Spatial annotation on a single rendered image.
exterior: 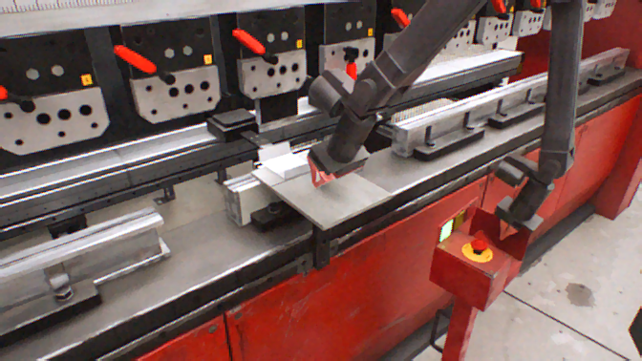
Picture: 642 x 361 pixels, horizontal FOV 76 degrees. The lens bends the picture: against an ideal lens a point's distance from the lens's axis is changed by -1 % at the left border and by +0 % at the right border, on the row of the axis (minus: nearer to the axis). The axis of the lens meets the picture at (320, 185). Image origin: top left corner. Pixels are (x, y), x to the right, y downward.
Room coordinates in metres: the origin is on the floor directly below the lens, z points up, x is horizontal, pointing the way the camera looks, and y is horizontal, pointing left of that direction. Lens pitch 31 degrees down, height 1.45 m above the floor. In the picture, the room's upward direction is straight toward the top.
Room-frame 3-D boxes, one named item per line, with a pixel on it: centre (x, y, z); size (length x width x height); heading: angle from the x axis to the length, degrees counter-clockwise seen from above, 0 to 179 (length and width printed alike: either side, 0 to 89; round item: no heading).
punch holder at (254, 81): (0.87, 0.11, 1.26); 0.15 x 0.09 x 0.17; 128
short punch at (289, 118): (0.89, 0.10, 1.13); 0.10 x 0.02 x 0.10; 128
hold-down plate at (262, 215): (0.87, 0.03, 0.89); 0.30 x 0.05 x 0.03; 128
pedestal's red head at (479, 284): (0.84, -0.42, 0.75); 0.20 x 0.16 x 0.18; 134
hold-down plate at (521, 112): (1.46, -0.73, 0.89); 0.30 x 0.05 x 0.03; 128
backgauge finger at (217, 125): (1.02, 0.19, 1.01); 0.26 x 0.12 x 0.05; 38
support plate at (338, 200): (0.77, 0.00, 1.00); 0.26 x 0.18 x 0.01; 38
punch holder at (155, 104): (0.75, 0.27, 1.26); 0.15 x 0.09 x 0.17; 128
